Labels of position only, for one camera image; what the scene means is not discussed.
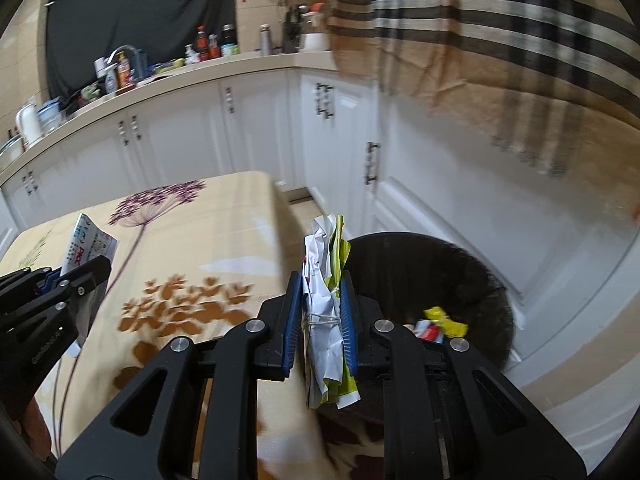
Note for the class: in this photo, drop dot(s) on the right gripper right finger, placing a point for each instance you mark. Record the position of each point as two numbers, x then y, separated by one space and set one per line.
449 413

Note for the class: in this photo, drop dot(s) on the black knife block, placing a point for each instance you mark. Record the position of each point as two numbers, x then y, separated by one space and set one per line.
292 27

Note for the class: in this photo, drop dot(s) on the white kitchen cabinets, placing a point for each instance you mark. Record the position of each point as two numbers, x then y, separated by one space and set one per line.
570 268

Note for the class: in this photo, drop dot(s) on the person's left hand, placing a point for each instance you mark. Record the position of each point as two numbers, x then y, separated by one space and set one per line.
34 429

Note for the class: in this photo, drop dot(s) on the white blender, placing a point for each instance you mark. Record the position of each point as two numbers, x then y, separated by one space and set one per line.
315 36

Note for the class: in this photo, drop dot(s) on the black trash bin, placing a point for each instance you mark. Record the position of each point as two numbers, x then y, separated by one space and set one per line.
407 273

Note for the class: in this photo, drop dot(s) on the black window curtain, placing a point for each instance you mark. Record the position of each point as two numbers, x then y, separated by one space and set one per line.
78 32

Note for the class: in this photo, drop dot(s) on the yellow crumpled wrapper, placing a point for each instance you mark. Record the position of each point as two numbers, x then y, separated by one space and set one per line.
449 327

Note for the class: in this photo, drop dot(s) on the triangular blue white wrapper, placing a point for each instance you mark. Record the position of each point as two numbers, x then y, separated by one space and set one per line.
87 242

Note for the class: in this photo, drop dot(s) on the floral beige tablecloth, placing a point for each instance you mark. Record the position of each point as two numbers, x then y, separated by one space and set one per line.
195 259

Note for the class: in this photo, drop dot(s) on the green white wrapper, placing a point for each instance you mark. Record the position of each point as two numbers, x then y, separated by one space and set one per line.
326 253

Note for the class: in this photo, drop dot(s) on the steel thermos bottle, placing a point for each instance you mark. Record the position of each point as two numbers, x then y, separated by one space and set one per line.
265 40

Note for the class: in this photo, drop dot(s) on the red sauce bottle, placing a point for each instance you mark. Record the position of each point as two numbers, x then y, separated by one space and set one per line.
201 44

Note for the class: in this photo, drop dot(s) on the plaid beige scarf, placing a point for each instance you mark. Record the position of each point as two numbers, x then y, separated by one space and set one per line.
553 82

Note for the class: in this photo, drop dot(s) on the white electric kettle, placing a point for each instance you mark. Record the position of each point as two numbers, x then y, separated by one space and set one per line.
28 125

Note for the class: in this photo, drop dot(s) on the dark lidded jar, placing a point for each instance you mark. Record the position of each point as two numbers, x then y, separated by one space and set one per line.
229 41

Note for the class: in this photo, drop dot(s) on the red spray can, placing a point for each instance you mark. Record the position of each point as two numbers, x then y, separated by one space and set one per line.
428 331

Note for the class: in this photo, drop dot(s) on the orange soap bottle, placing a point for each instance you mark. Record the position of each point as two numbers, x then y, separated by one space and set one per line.
123 70

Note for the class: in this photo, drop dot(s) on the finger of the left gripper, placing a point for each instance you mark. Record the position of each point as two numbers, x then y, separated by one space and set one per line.
24 285
67 289

